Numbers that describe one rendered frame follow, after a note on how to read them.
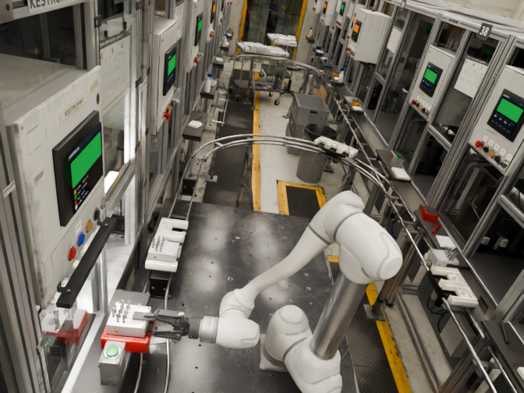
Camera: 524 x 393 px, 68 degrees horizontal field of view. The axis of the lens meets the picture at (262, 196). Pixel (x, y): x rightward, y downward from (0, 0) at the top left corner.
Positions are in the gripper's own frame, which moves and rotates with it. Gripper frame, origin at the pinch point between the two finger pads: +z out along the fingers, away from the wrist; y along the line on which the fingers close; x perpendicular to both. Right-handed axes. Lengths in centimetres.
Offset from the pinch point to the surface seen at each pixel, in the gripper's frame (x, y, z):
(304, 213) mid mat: -239, -98, -108
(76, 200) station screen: 15, 58, 14
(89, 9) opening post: -9, 97, 18
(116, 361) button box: 18.4, 3.2, 3.4
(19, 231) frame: 34, 62, 17
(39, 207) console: 27, 64, 16
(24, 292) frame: 35, 48, 17
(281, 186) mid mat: -287, -98, -87
